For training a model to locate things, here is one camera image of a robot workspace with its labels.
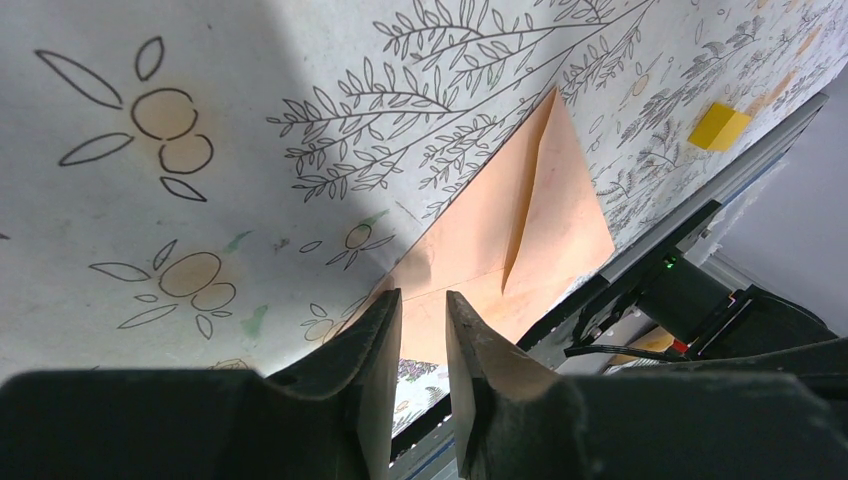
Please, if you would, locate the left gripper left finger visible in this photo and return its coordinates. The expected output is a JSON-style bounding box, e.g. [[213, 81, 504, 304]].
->
[[1, 289, 402, 479]]

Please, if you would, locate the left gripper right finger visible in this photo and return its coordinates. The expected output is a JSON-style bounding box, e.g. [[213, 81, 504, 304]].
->
[[446, 291, 847, 479]]

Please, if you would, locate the tan paper envelope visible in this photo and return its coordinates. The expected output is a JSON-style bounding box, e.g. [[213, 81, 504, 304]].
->
[[381, 90, 615, 365]]

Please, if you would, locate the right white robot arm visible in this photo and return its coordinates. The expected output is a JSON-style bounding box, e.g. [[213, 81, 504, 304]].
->
[[558, 251, 847, 397]]

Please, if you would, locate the floral patterned table mat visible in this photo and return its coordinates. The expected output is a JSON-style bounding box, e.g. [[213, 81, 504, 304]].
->
[[1, 1, 847, 431]]

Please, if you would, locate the yellow toy brick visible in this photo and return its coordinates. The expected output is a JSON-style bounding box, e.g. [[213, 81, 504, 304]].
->
[[687, 103, 752, 152]]

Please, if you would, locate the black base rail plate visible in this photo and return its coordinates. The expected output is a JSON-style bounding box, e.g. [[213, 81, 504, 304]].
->
[[389, 92, 829, 479]]

